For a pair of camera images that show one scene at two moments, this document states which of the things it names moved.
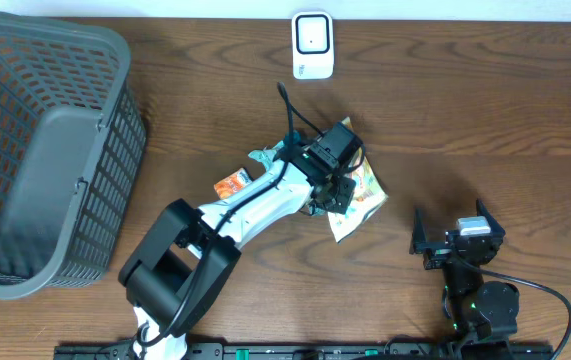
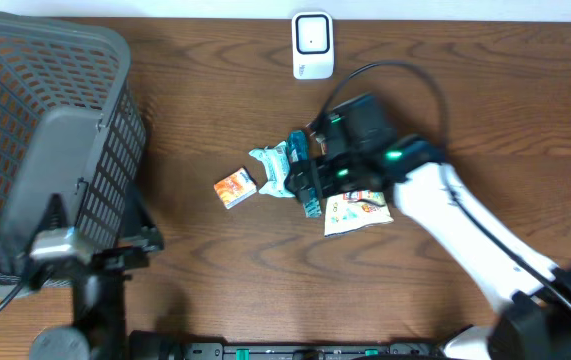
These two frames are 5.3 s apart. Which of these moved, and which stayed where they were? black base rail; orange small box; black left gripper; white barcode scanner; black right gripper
Moved: black right gripper; black left gripper
Stayed: orange small box; black base rail; white barcode scanner
